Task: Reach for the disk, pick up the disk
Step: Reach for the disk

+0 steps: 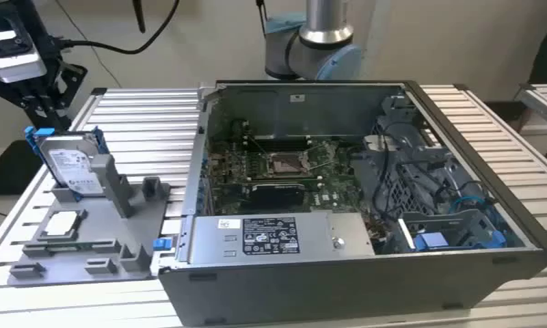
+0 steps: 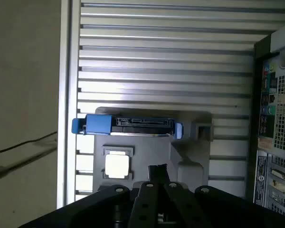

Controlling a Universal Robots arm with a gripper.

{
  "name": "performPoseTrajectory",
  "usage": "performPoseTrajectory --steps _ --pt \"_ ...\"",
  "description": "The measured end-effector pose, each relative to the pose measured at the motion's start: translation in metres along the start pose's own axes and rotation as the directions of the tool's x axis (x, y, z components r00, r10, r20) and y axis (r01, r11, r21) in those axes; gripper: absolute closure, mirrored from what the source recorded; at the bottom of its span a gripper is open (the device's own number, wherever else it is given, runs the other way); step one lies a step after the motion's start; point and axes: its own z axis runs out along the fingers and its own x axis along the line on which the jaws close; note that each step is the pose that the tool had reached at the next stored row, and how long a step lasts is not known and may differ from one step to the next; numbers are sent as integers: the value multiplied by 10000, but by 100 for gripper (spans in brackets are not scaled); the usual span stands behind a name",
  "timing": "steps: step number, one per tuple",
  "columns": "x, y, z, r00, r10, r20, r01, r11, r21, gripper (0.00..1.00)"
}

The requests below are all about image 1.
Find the black graphics card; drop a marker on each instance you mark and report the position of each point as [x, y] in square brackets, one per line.
[275, 198]

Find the black antenna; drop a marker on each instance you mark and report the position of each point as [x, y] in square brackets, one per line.
[139, 17]

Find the CPU socket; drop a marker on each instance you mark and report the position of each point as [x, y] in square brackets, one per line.
[284, 165]

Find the blue case latch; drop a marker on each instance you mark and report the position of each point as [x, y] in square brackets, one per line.
[160, 244]

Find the green motherboard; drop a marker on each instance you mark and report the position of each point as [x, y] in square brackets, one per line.
[338, 194]

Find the black stand with base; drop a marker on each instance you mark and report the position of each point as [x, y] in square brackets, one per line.
[9, 167]

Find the black open PC case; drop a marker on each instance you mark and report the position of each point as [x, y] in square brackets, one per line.
[346, 294]

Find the locking lever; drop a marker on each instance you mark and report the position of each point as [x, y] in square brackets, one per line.
[259, 145]

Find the blue bay clip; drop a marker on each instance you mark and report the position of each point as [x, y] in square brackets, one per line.
[497, 238]

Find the silver CPU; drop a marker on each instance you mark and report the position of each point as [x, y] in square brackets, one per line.
[61, 223]

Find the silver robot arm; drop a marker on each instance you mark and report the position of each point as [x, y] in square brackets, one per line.
[310, 51]

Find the silver power supply unit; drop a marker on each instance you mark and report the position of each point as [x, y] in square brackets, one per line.
[210, 246]

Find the black RAM slot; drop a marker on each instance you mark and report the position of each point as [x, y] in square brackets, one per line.
[264, 138]
[283, 177]

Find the grey metal drive cage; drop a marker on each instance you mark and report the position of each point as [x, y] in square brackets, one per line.
[406, 184]

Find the grey disk bay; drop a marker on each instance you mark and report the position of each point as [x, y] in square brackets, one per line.
[438, 215]

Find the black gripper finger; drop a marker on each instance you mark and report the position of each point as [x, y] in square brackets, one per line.
[72, 78]
[32, 109]

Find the blue bay connector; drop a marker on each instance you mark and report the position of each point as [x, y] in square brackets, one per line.
[431, 242]

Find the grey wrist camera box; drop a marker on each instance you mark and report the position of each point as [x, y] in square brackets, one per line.
[13, 65]

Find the hard disk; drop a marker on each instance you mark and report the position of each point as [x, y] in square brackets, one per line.
[68, 164]

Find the grey parts rack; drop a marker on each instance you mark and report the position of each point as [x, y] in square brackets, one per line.
[95, 232]

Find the green RAM stick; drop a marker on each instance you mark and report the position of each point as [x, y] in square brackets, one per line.
[88, 244]

